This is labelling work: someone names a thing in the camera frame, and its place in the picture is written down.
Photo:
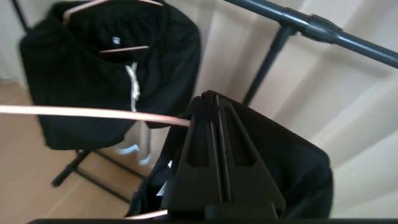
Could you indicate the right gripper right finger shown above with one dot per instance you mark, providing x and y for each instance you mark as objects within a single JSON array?
[{"x": 252, "y": 186}]

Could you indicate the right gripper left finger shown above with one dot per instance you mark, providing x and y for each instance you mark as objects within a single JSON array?
[{"x": 196, "y": 186}]

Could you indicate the black garment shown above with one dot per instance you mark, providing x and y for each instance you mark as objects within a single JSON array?
[{"x": 295, "y": 155}]

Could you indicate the black clothes rack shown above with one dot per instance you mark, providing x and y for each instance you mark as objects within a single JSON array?
[{"x": 311, "y": 26}]

